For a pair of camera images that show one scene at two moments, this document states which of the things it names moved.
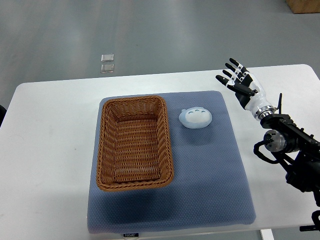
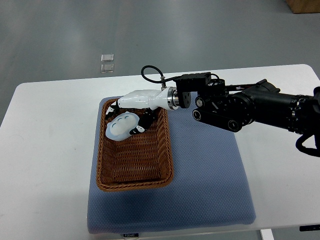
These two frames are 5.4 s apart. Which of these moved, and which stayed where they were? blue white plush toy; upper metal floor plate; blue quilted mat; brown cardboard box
Moved: blue white plush toy
Stayed: brown cardboard box; blue quilted mat; upper metal floor plate
